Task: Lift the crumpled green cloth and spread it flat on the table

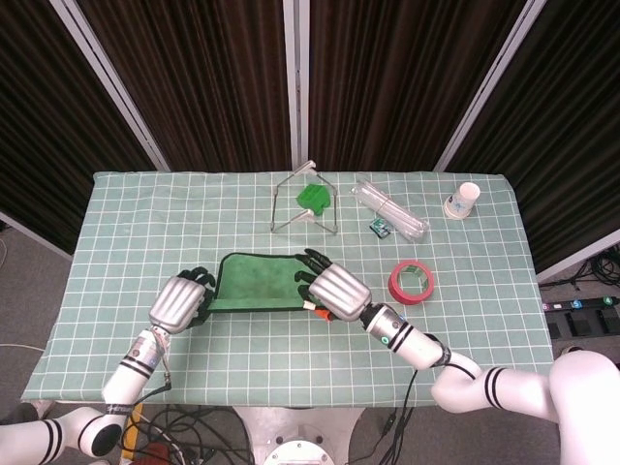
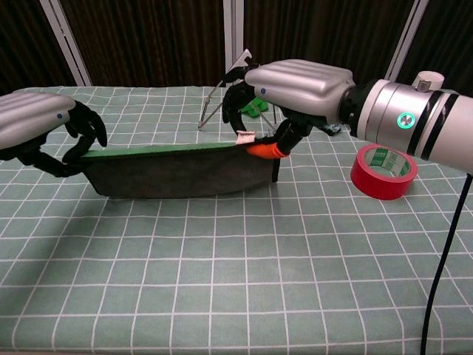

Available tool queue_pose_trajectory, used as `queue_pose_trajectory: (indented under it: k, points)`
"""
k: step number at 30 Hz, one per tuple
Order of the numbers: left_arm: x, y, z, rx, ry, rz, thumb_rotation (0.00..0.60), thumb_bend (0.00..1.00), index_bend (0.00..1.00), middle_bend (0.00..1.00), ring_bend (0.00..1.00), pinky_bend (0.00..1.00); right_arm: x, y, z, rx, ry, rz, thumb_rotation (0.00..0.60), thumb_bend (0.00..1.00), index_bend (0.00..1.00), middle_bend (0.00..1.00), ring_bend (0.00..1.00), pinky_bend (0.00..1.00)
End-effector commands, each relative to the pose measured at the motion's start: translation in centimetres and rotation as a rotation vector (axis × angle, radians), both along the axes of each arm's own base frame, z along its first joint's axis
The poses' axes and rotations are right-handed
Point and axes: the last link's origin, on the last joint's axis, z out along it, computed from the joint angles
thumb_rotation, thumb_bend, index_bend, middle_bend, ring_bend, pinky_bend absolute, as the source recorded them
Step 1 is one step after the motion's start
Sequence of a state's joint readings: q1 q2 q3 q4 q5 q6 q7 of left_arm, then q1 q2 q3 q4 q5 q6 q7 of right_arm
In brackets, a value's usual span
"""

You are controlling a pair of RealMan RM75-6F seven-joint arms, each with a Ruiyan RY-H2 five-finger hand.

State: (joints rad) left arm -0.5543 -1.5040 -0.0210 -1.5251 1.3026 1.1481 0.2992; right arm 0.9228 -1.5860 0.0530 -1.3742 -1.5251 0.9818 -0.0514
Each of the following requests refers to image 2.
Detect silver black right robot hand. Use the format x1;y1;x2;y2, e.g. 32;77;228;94
221;58;355;160

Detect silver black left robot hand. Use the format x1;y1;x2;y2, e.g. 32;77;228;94
0;91;109;178

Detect green and grey cloth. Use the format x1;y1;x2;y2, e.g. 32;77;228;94
79;129;279;200

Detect green plastic block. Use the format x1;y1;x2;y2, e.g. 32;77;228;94
239;96;270;118

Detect small green black toy car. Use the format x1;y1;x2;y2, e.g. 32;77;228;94
319;121;343;136

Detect red adhesive tape roll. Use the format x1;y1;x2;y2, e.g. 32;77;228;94
350;143;419;201

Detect white floral paper cup stack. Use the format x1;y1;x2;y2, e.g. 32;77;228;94
412;70;445;92

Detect green white checked tablecloth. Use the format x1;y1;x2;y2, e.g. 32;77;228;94
0;85;473;355

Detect metal wire stand white clips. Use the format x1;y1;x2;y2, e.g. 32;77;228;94
197;48;278;132

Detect white partition frame post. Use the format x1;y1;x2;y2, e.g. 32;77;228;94
384;0;430;81
222;0;245;77
38;0;93;87

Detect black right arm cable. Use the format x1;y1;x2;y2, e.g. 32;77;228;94
420;172;473;355

